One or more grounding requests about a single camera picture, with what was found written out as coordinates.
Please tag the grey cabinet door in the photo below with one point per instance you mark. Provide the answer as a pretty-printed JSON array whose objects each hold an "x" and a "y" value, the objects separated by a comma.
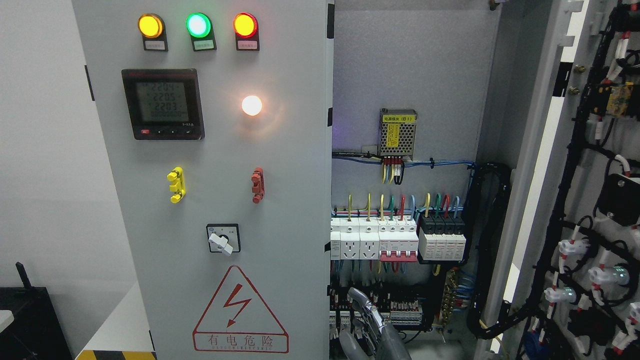
[
  {"x": 288, "y": 65},
  {"x": 580, "y": 299}
]

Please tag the red test terminal block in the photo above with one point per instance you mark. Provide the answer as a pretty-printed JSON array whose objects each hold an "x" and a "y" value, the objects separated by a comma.
[{"x": 258, "y": 186}]

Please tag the white socket breaker row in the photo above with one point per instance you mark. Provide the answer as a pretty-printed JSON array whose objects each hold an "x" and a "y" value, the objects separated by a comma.
[{"x": 384, "y": 239}]

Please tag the perforated metal power supply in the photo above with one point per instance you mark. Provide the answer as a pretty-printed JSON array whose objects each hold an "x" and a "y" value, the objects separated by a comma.
[{"x": 397, "y": 132}]

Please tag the white glowing indicator lamp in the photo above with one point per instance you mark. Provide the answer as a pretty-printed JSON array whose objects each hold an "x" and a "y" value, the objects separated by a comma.
[{"x": 252, "y": 105}]

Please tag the black surge protector modules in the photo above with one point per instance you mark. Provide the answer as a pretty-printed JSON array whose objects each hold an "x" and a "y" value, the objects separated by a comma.
[{"x": 442, "y": 240}]

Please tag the grey electrical cabinet body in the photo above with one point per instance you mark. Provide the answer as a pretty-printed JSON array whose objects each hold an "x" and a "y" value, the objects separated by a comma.
[{"x": 480, "y": 78}]

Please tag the yellow test terminal block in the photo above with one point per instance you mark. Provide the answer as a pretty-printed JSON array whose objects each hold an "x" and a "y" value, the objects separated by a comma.
[{"x": 176, "y": 178}]

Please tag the lower relay terminal row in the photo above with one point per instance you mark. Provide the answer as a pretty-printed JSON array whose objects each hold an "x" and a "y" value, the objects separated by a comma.
[{"x": 402, "y": 305}]

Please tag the red electric hazard sticker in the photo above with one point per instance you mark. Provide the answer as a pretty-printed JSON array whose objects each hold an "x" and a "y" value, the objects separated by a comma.
[{"x": 238, "y": 320}]

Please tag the red indicator lamp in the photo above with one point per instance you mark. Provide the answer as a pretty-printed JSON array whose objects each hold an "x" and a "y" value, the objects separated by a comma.
[{"x": 245, "y": 25}]

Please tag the black digital power meter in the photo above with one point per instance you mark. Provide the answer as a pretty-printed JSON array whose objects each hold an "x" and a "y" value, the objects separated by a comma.
[{"x": 164, "y": 104}]

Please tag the green indicator lamp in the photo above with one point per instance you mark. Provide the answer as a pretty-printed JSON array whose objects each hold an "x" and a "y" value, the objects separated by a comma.
[{"x": 198, "y": 25}]

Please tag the yellow indicator lamp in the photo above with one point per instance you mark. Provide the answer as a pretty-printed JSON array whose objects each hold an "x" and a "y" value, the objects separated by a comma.
[{"x": 150, "y": 25}]

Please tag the black box on left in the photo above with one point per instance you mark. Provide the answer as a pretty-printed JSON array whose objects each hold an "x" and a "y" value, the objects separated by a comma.
[{"x": 34, "y": 333}]

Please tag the white rotary selector switch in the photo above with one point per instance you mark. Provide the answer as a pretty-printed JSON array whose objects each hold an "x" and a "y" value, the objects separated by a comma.
[{"x": 223, "y": 238}]

